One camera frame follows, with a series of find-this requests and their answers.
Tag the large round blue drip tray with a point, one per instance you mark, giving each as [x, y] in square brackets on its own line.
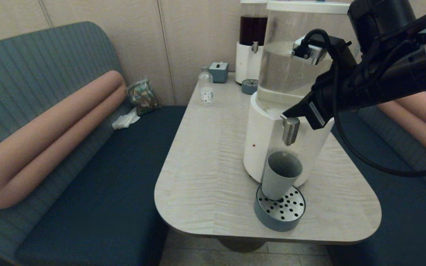
[287, 218]

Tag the small clear plastic bottle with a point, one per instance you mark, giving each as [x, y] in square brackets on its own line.
[206, 91]

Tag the crumpled white tissue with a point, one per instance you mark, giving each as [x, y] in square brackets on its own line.
[126, 120]

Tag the teal upholstered bench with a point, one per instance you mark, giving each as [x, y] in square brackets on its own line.
[401, 221]
[87, 192]

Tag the crumpled snack bag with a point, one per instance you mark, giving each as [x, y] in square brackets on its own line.
[142, 98]

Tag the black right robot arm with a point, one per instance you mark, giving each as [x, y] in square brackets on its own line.
[401, 70]

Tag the small round blue drip tray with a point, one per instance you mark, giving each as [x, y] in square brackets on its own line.
[249, 88]

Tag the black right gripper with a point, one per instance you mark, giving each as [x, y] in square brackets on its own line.
[331, 96]

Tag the small steel dispenser tap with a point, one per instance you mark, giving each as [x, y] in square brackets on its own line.
[255, 47]

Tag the blue-grey tissue box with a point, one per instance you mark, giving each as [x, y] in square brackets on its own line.
[218, 74]

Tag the steel water dispenser tap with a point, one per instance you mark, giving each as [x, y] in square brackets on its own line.
[290, 133]

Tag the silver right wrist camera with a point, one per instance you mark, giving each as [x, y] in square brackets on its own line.
[311, 51]

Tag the pink bolster cushion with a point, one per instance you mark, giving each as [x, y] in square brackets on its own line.
[420, 122]
[31, 147]

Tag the clear water dispenser white base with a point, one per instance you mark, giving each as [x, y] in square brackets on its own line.
[268, 147]

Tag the dark drink dispenser white base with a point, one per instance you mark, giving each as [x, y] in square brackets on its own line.
[245, 65]

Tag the large white dispenser lid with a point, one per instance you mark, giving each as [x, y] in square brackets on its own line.
[301, 7]

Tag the grey paper cup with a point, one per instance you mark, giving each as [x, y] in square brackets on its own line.
[277, 184]

